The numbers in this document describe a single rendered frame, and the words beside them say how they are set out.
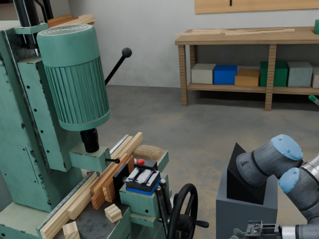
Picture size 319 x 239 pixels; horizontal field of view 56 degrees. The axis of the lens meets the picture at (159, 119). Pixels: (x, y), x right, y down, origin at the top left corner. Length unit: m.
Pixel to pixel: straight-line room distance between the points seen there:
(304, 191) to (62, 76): 0.88
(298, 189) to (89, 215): 0.73
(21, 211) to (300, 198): 1.08
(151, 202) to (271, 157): 0.70
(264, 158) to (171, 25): 3.06
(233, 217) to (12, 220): 1.05
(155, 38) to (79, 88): 3.53
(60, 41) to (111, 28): 3.78
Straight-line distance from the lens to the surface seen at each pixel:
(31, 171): 1.25
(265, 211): 1.65
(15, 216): 1.41
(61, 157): 1.16
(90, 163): 1.14
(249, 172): 1.59
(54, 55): 0.93
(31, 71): 1.05
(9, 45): 1.07
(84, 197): 1.15
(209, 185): 2.59
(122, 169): 1.14
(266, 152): 1.55
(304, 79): 3.85
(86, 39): 0.93
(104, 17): 4.70
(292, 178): 1.15
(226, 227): 1.77
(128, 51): 1.05
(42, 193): 1.29
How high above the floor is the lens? 1.65
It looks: 27 degrees down
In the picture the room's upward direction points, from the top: 6 degrees counter-clockwise
